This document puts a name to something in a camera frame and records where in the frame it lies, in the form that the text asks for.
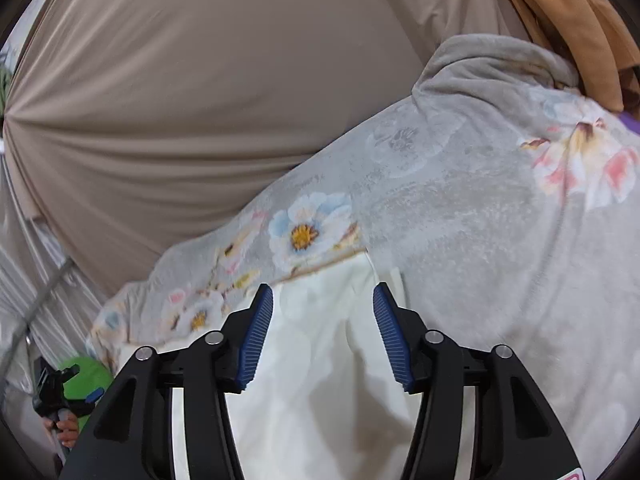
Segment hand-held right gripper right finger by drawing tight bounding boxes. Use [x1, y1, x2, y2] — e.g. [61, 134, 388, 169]
[372, 281, 583, 480]

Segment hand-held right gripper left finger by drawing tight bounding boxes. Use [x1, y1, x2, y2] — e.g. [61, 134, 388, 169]
[59, 283, 275, 480]

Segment cream quilted jacket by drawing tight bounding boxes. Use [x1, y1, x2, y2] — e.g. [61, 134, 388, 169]
[170, 252, 481, 480]

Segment person's left hand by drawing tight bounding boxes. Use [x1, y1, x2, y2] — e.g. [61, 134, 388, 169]
[46, 411, 79, 449]

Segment green soft object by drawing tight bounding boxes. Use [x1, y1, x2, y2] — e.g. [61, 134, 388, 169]
[59, 356, 112, 406]

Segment silver shiny curtain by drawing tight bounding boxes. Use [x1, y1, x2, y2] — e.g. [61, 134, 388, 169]
[0, 160, 108, 461]

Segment grey floral blanket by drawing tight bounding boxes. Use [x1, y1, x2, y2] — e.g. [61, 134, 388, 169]
[85, 34, 640, 480]

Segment beige draped cloth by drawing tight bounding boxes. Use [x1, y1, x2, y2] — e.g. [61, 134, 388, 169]
[2, 0, 531, 296]

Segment orange hanging cloth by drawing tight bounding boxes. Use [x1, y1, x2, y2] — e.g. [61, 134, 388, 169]
[487, 0, 628, 113]

